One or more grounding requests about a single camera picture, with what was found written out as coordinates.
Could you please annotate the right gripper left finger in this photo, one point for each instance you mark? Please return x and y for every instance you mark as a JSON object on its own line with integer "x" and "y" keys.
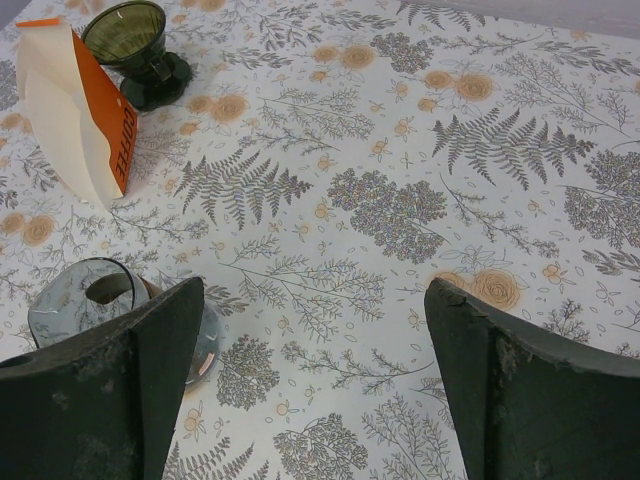
{"x": 102, "y": 404}

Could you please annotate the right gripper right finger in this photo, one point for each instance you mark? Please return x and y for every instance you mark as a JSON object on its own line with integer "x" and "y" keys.
{"x": 527, "y": 403}

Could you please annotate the grey glass carafe wooden collar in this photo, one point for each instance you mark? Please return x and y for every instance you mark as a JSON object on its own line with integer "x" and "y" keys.
{"x": 86, "y": 295}

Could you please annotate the orange coffee filter pack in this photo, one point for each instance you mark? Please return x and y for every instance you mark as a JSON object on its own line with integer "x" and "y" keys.
{"x": 84, "y": 125}

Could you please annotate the green glass dripper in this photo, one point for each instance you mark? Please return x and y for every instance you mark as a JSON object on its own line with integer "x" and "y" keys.
{"x": 129, "y": 39}

